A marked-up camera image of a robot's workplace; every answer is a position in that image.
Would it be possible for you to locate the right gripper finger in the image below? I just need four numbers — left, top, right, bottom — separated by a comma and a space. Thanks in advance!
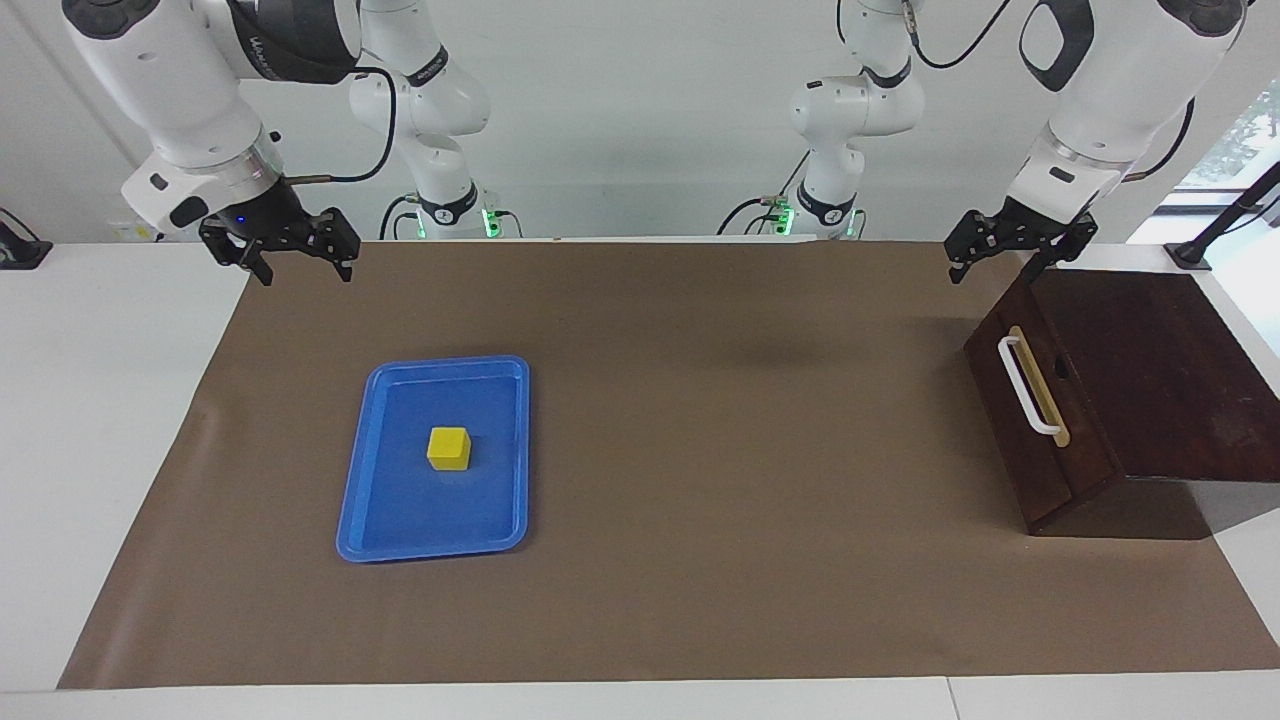
305, 207, 361, 283
200, 215, 275, 287

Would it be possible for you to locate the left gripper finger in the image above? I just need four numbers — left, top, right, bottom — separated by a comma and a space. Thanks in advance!
945, 210, 1001, 284
1020, 213, 1098, 286

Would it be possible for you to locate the white drawer handle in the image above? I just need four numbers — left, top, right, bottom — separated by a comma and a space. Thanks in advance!
997, 335, 1063, 438

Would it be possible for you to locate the dark wooden drawer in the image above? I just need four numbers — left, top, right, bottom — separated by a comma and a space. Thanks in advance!
963, 275, 1126, 536

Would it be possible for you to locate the yellow cube block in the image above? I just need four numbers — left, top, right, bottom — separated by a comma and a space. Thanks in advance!
427, 426, 472, 472

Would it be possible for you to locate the dark wooden drawer cabinet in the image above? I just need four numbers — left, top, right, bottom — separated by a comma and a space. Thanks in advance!
1020, 268, 1280, 541

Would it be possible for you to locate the window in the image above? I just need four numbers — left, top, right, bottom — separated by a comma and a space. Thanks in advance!
1165, 80, 1280, 216

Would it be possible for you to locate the black table clamp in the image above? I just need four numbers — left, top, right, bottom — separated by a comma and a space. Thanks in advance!
0, 207, 53, 271

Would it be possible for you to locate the blue plastic tray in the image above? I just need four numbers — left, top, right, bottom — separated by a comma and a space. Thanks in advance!
335, 355, 531, 564

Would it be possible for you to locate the brown paper table mat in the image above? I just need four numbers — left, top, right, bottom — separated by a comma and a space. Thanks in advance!
57, 240, 1280, 691

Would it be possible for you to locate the black base power cable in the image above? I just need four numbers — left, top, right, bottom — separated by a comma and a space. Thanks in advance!
715, 195, 793, 238
378, 193, 423, 241

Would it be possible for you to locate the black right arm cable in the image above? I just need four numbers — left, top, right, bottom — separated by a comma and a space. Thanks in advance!
280, 65, 399, 186

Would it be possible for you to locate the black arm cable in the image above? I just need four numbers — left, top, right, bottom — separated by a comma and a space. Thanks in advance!
280, 65, 399, 186
900, 0, 1198, 183

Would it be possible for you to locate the black clamp mount with pole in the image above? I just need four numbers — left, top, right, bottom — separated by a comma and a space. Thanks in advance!
1165, 160, 1280, 273

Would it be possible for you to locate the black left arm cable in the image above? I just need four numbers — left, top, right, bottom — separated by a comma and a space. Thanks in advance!
900, 0, 1198, 183

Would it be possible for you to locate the tan wooden handle strip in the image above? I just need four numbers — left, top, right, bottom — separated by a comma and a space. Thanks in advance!
1008, 325, 1071, 448

